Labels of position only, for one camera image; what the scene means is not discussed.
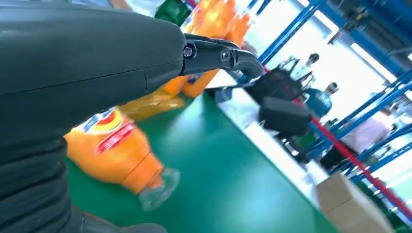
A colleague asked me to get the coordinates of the green table mat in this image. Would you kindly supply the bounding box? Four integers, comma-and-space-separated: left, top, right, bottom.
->
64, 93, 339, 233

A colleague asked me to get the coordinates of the tablet with blue cover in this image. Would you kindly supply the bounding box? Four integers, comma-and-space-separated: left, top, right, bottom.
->
206, 84, 247, 104

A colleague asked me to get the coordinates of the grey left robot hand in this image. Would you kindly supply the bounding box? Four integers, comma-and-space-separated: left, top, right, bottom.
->
0, 0, 265, 233

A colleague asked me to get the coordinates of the person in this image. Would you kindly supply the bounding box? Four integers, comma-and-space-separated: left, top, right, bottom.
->
304, 82, 340, 118
341, 107, 395, 156

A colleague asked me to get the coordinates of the brown cardboard box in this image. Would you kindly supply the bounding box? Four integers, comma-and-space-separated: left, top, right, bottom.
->
315, 172, 395, 233

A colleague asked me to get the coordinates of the black device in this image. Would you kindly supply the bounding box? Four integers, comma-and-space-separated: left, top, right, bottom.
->
259, 96, 313, 138

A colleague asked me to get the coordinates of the blue steel rack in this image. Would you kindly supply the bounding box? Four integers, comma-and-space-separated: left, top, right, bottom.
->
302, 69, 412, 226
257, 0, 327, 65

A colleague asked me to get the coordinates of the white humanoid robot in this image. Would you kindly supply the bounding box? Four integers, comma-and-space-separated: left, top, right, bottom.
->
291, 53, 321, 81

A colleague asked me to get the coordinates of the white table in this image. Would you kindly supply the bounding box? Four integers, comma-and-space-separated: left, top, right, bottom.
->
206, 69, 329, 206

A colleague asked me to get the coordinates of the orange drink bottle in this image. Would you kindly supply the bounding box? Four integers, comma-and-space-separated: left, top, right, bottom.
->
162, 0, 238, 97
182, 13, 252, 100
64, 107, 181, 212

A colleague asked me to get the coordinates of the red barrier pole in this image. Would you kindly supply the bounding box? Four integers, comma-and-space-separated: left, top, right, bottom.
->
262, 64, 412, 221

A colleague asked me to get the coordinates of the black bag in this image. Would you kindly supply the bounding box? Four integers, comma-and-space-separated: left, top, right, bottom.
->
246, 66, 304, 105

